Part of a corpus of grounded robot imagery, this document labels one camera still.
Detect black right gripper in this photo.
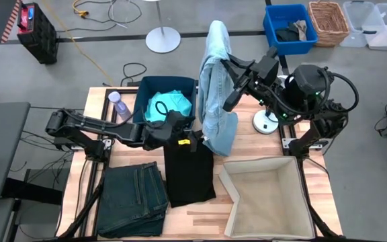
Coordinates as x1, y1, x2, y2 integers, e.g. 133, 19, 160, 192
220, 54, 271, 112

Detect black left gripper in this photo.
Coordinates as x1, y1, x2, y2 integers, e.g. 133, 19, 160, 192
144, 119, 204, 152

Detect light blue denim jeans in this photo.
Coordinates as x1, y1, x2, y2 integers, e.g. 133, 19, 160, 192
198, 19, 239, 158

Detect black garment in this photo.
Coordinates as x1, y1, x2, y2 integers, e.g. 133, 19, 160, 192
163, 129, 217, 208

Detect turquoise shirt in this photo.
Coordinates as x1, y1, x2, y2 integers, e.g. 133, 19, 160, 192
144, 89, 194, 124

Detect blue plastic bin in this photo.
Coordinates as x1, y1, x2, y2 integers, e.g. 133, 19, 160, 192
263, 3, 319, 56

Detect navy fabric storage bin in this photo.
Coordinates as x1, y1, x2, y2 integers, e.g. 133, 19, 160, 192
132, 75, 198, 130

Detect black cloth in bin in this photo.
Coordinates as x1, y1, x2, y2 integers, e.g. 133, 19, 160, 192
275, 22, 300, 43

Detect tan cloth in bin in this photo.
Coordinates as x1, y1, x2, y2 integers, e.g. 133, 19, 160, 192
292, 19, 308, 42

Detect floor stand round base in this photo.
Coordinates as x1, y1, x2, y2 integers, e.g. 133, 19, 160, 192
145, 0, 181, 54

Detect dark blue folded jeans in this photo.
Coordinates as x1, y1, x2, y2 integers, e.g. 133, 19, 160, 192
96, 161, 170, 239

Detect beige fabric storage bin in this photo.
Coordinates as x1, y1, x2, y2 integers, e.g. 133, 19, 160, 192
218, 155, 316, 240

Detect wicker basket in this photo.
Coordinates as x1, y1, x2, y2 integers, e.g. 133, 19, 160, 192
307, 1, 351, 48

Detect black red equipment case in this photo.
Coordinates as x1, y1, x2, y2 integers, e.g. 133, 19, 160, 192
16, 2, 59, 65

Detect grey desk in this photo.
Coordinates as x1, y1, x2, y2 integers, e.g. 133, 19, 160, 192
0, 102, 32, 205

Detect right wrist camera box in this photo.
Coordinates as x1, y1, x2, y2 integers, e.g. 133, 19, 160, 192
253, 55, 280, 87

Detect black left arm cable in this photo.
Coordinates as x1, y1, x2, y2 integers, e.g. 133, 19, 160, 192
155, 100, 169, 117

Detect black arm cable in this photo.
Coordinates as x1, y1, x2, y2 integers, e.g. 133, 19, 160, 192
155, 100, 169, 117
317, 67, 360, 114

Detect black looped floor cable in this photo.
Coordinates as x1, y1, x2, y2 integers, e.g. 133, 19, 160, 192
120, 62, 148, 87

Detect black metal rig frame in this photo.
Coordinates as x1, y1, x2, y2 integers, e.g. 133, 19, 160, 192
58, 87, 345, 241

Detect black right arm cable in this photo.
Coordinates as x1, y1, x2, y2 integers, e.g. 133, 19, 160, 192
317, 67, 360, 114

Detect yellow floor cable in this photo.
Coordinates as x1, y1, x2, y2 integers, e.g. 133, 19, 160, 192
40, 0, 116, 87

